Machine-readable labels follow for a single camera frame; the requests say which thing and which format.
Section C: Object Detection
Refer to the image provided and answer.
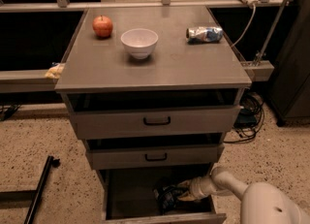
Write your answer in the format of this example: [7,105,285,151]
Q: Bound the white bowl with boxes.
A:
[120,28,159,59]

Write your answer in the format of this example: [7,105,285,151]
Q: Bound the red apple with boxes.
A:
[92,16,113,38]

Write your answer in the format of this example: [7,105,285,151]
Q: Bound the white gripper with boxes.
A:
[177,176,217,202]

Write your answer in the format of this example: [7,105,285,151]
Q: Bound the grey metal ledge rail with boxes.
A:
[0,70,58,93]

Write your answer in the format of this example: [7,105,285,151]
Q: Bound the crushed silver blue can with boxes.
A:
[186,26,224,44]

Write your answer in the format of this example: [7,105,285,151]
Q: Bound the middle grey drawer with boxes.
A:
[86,134,224,170]

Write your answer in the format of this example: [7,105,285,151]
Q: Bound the bottom grey drawer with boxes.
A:
[102,164,226,224]

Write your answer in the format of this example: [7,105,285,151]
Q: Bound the dark cabinet at right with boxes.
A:
[267,0,310,126]

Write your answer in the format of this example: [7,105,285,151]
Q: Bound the white power cable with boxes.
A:
[231,4,258,48]

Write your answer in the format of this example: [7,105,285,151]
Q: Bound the blue chip bag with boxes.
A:
[153,185,184,214]

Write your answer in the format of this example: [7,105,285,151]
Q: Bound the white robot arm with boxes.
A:
[178,167,310,224]

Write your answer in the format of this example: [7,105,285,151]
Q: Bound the black metal bar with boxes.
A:
[23,155,60,224]

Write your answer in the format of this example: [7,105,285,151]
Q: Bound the grey drawer cabinet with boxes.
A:
[54,5,253,224]

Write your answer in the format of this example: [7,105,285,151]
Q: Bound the grey drawer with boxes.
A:
[69,89,240,140]
[86,134,224,170]
[102,164,226,224]

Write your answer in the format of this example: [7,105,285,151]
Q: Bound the top grey drawer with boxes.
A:
[69,89,240,140]

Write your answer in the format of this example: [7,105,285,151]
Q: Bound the black cable bundle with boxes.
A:
[223,91,265,144]

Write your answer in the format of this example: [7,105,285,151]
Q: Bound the yellow sponge on ledge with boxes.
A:
[45,63,65,80]

